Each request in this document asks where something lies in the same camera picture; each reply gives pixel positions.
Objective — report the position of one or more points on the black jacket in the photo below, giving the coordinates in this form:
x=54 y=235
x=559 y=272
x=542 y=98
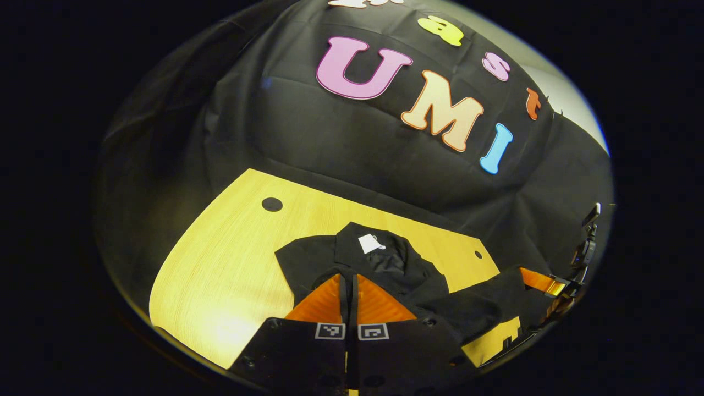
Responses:
x=385 y=264

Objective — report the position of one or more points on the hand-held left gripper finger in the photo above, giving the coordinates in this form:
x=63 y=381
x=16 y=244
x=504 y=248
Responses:
x=353 y=308
x=344 y=308

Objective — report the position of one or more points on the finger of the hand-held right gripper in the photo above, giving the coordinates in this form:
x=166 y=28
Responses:
x=542 y=281

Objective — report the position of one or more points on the black backdrop cloth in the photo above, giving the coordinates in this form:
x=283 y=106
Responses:
x=330 y=137

